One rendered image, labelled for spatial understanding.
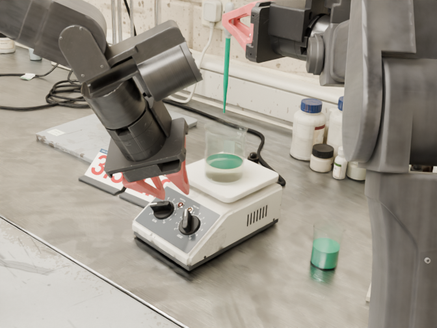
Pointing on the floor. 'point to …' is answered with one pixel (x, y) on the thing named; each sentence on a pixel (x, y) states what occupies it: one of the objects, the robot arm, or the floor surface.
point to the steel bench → (292, 187)
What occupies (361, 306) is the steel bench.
